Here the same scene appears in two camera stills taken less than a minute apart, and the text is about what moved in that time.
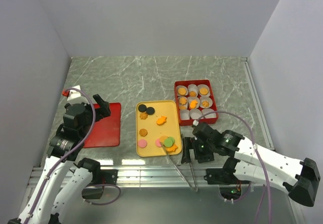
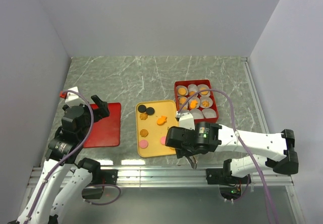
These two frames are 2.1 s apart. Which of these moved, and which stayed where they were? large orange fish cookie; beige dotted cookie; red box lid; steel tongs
Moved: steel tongs
Stayed: large orange fish cookie; beige dotted cookie; red box lid
